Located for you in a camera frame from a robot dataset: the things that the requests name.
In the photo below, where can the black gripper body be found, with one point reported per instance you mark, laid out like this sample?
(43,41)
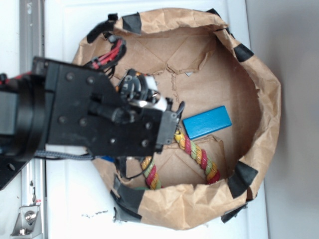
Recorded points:
(83,108)

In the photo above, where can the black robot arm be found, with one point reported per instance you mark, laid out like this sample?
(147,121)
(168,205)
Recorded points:
(22,110)

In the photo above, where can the blue wooden block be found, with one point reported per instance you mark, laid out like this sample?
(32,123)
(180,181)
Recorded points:
(207,122)

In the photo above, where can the brown paper bag bin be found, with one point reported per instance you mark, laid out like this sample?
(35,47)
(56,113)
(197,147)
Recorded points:
(195,59)

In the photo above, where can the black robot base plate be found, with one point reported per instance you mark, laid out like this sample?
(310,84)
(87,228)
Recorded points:
(9,169)

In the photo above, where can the aluminium rail frame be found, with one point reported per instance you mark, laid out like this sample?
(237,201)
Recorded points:
(31,43)

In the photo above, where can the silver corner bracket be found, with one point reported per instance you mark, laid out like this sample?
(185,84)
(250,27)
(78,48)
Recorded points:
(28,223)

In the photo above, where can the multicolour twisted rope toy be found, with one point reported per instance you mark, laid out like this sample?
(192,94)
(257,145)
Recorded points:
(190,148)

